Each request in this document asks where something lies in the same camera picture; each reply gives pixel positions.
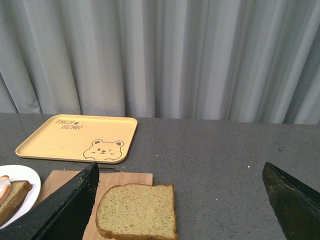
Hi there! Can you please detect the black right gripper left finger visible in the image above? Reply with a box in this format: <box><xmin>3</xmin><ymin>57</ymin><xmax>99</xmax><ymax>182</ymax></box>
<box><xmin>0</xmin><ymin>162</ymin><xmax>100</xmax><ymax>240</ymax></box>

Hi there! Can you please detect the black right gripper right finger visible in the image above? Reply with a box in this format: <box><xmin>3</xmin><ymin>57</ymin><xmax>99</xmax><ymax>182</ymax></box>
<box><xmin>262</xmin><ymin>162</ymin><xmax>320</xmax><ymax>240</ymax></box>

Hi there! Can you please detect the white round plate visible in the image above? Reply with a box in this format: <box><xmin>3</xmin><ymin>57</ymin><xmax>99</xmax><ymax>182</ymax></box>
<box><xmin>0</xmin><ymin>165</ymin><xmax>41</xmax><ymax>229</ymax></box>

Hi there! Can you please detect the bread slice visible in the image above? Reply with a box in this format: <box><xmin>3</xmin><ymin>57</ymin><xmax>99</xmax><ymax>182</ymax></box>
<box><xmin>102</xmin><ymin>184</ymin><xmax>178</xmax><ymax>240</ymax></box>
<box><xmin>0</xmin><ymin>180</ymin><xmax>33</xmax><ymax>226</ymax></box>

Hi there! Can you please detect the bamboo cutting board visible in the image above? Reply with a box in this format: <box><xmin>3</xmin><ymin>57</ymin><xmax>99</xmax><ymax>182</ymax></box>
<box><xmin>32</xmin><ymin>169</ymin><xmax>154</xmax><ymax>240</ymax></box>

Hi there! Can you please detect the fried egg filling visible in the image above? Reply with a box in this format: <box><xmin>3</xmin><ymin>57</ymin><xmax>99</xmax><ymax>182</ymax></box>
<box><xmin>0</xmin><ymin>175</ymin><xmax>12</xmax><ymax>205</ymax></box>

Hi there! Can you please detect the yellow bear tray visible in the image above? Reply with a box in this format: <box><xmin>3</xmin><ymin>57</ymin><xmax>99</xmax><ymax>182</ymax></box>
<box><xmin>15</xmin><ymin>114</ymin><xmax>138</xmax><ymax>164</ymax></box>

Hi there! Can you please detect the grey curtain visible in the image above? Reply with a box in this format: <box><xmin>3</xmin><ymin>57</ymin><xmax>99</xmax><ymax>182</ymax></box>
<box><xmin>0</xmin><ymin>0</ymin><xmax>320</xmax><ymax>125</ymax></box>

